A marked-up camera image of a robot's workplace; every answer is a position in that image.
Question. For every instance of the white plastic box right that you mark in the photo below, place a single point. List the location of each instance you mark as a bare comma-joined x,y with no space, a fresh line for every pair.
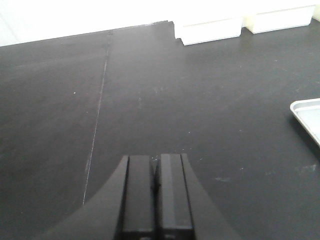
279,19

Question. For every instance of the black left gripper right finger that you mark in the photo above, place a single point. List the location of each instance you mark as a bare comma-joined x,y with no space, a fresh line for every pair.
184,210

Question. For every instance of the white plastic box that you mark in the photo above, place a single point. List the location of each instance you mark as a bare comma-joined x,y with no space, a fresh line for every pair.
279,19
208,31

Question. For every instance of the silver metal tray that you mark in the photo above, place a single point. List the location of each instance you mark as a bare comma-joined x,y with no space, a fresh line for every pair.
307,113

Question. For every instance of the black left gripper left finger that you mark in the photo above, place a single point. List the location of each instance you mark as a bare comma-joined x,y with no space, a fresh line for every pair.
123,208

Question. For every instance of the white plastic box left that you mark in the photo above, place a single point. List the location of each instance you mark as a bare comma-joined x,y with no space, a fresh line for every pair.
208,31

